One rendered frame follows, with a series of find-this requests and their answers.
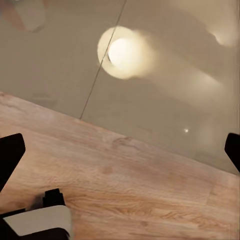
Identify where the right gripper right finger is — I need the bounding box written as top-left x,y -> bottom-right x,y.
224,133 -> 240,172

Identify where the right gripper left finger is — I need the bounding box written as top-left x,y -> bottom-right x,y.
0,133 -> 26,192

